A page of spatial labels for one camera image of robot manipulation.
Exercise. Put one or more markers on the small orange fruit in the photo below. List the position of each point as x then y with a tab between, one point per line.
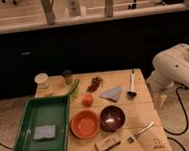
87	100

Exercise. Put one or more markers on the bunch of dark grapes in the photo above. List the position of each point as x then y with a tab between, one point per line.
95	83

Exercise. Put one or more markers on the orange red bowl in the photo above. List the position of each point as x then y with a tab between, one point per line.
85	124

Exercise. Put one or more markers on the green cucumber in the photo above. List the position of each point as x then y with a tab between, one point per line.
73	87

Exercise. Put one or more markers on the wooden block brush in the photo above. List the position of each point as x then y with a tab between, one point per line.
108	142

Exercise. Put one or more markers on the green plastic tray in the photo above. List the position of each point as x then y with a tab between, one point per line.
51	110

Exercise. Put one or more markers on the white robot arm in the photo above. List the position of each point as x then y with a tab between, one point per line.
171	65

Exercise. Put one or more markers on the dark purple bowl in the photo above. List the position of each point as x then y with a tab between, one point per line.
111	118

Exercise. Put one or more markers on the silver fork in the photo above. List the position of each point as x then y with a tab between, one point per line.
135	136

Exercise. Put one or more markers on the grey blue towel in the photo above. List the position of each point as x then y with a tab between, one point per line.
112	94

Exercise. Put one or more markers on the blue sponge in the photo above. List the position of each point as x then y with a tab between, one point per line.
44	132

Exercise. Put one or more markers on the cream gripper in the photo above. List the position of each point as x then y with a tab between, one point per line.
160	99

